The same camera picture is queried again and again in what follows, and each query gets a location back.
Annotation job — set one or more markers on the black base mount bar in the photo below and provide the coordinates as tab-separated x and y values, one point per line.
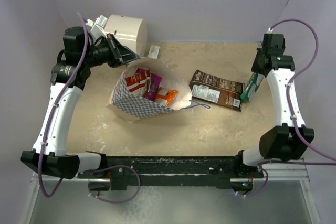
221	172

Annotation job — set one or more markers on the purple snack bag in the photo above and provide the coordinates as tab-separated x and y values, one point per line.
153	87

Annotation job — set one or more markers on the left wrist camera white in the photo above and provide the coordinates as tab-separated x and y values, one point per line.
97	26

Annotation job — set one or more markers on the orange white candy bag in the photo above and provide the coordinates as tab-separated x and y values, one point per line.
165	97

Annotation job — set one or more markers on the green snack bag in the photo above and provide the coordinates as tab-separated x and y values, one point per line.
251	87

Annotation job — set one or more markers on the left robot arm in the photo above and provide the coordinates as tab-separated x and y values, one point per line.
68	78

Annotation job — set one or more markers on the aluminium frame rail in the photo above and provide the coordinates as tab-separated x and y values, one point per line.
286	172

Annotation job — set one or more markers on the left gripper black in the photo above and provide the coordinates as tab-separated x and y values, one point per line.
120	55

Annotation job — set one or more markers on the red doritos bag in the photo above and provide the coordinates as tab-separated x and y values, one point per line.
139	83

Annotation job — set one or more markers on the brown kettle chips bag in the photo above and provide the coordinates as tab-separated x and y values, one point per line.
219	91

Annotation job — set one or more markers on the white cylindrical container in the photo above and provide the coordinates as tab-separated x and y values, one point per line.
129	31

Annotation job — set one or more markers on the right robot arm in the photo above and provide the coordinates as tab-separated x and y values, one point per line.
283	141

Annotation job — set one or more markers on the small green white box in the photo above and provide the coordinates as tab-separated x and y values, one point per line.
154	52

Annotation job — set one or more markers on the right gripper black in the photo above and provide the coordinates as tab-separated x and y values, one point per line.
255	68

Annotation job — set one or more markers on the blue checkered paper bag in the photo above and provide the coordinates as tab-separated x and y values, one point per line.
133	108

